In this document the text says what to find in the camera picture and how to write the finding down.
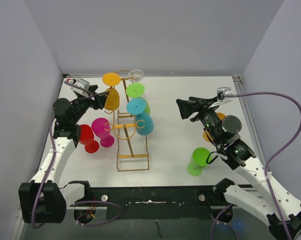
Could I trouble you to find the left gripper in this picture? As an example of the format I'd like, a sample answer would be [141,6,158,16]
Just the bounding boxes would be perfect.
[70,85,108,124]

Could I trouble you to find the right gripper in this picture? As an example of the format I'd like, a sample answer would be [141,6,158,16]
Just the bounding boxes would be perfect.
[177,96,223,145]

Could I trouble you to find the orange goblet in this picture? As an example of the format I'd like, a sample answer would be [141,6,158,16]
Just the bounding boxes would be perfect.
[203,112,226,142]
[102,72,121,112]

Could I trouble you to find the light green goblet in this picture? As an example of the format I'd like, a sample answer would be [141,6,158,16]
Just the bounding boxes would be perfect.
[125,82,151,115]

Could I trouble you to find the red goblet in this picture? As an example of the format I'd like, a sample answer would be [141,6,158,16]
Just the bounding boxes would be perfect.
[79,124,100,154]

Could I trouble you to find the clear wine glass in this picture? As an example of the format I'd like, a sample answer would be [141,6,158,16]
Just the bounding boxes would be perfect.
[127,69,145,86]

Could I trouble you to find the cyan goblet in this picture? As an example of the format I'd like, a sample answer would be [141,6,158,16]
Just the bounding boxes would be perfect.
[126,97,155,136]

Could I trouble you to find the green goblet front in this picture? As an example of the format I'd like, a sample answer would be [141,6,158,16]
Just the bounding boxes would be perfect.
[186,147,211,177]

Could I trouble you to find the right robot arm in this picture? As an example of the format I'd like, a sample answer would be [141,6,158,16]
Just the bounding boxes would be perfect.
[176,92,301,240]

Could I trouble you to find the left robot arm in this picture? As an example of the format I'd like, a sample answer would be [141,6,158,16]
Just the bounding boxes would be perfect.
[18,85,108,229]

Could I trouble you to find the magenta goblet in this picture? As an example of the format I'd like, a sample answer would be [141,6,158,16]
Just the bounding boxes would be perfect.
[91,117,115,148]

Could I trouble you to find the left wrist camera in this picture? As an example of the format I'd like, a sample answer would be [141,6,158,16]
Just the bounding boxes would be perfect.
[64,78,90,97]

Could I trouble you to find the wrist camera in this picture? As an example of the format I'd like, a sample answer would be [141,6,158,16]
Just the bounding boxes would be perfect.
[64,78,90,97]
[215,86,232,105]

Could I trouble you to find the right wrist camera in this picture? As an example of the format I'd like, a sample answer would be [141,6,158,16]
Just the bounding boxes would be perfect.
[215,86,232,105]

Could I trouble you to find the gold wire glass rack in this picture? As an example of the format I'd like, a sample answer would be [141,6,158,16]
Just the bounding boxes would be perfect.
[104,69,150,172]

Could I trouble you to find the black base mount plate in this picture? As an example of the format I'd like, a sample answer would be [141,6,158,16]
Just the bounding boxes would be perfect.
[73,185,228,223]

